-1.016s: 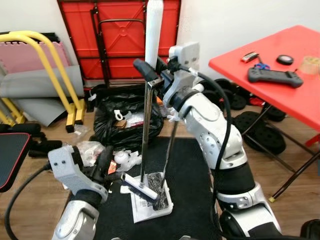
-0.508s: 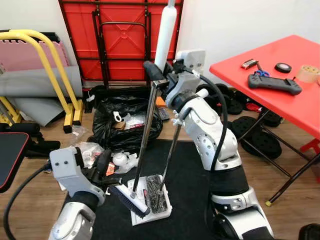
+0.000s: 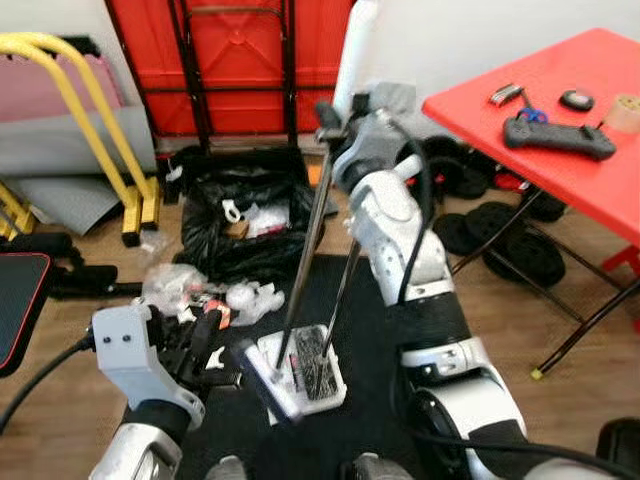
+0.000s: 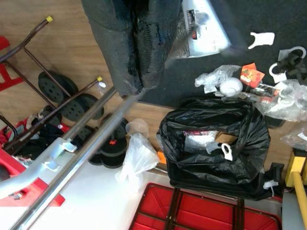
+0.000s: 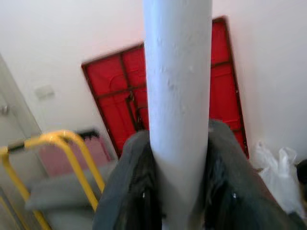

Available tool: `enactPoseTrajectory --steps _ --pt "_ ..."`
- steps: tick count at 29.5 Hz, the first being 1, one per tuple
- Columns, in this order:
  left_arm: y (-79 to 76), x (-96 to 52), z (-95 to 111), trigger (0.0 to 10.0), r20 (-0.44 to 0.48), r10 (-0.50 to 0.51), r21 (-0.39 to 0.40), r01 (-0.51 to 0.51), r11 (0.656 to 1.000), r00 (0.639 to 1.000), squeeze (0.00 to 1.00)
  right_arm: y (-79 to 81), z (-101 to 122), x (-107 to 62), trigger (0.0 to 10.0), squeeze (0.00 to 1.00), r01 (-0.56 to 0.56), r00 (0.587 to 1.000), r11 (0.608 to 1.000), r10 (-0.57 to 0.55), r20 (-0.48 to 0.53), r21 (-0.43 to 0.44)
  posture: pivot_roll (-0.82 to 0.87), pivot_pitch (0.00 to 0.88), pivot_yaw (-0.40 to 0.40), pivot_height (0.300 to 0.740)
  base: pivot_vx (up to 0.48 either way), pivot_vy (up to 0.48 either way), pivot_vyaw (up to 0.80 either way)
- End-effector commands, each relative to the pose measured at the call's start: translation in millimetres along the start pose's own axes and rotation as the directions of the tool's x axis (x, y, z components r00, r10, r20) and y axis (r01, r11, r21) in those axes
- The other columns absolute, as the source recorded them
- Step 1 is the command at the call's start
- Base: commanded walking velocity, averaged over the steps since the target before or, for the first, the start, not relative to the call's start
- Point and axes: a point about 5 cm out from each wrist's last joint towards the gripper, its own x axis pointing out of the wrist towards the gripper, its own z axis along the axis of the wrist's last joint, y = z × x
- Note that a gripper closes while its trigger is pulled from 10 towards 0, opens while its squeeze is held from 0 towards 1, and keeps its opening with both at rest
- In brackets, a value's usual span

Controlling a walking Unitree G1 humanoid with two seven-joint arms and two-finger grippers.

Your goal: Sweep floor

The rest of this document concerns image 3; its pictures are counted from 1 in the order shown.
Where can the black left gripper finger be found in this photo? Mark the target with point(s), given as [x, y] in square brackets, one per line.
[211, 335]

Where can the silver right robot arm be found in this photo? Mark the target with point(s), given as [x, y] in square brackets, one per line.
[395, 230]

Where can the black floor mat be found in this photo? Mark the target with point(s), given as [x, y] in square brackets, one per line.
[300, 450]

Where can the orange scrap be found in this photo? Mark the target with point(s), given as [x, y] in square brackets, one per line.
[218, 314]

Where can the black garbage bag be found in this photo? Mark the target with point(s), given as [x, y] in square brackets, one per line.
[205, 250]

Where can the folded red plastic table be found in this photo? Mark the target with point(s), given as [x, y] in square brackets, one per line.
[230, 50]

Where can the grey robot left leg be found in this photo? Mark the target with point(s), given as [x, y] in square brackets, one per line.
[225, 470]

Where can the grey robot leg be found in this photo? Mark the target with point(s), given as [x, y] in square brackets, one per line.
[225, 470]
[370, 468]

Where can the short black bench pad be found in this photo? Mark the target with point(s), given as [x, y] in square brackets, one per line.
[20, 310]

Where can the small silver metal item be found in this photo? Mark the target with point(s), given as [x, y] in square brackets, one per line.
[505, 94]

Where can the grey robot right leg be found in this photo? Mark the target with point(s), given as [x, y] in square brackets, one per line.
[370, 468]

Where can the black handheld controller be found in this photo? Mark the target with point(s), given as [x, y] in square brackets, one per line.
[560, 137]

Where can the grey rolled mat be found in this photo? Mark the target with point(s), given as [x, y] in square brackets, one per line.
[50, 155]

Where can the large black weight plate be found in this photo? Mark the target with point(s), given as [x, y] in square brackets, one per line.
[525, 260]

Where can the black oval mouse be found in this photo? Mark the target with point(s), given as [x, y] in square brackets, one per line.
[576, 100]

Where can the red table with black legs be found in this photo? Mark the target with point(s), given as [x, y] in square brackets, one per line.
[580, 170]

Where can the beige cardboard box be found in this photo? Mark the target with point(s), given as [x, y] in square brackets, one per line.
[625, 112]

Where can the pink foam mat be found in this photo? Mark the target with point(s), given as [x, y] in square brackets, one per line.
[25, 95]

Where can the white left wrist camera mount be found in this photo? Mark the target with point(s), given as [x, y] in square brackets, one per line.
[125, 345]

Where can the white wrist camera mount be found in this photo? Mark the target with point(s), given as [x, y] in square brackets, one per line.
[385, 140]
[125, 345]

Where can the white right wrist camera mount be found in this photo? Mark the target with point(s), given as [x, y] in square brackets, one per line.
[385, 140]

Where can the yellow metal exercise frame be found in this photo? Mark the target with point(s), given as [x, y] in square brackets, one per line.
[150, 200]

